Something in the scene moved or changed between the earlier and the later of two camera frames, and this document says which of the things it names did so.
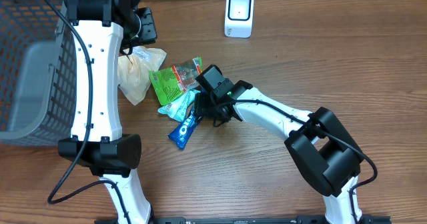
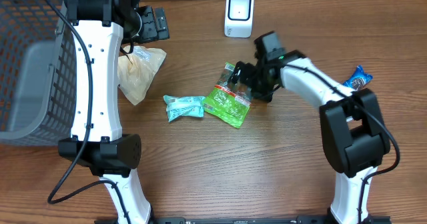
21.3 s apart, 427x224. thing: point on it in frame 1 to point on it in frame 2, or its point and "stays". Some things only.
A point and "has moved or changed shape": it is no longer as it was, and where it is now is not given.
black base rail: x=117 y=220 stays
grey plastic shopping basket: x=38 y=73 stays
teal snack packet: x=177 y=110 has moved or changed shape
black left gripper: x=151 y=35 stays
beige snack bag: x=133 y=71 stays
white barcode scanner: x=239 y=15 stays
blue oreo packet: x=182 y=133 to x=357 y=79
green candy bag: x=169 y=83 has moved or changed shape
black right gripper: x=200 y=111 to x=265 y=93
